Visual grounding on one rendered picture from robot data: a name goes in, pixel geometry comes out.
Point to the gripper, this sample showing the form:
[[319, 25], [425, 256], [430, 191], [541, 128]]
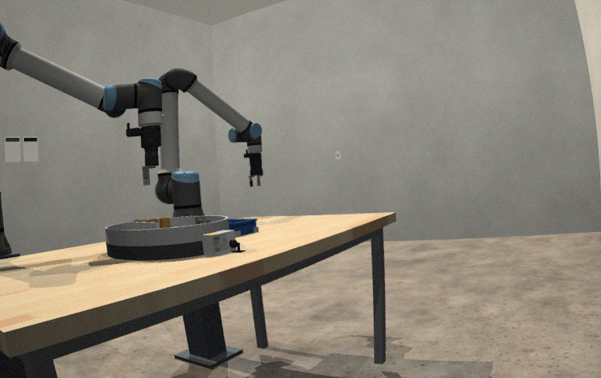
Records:
[[256, 165], [151, 144]]

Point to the blue crate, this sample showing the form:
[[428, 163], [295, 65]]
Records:
[[243, 225]]

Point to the grey turntable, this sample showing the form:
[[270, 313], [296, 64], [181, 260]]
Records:
[[148, 238]]

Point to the white control box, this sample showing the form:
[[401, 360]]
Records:
[[216, 243]]

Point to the wooden table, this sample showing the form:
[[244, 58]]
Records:
[[122, 283]]

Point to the white wall sheet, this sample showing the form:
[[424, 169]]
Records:
[[30, 152], [12, 152]]

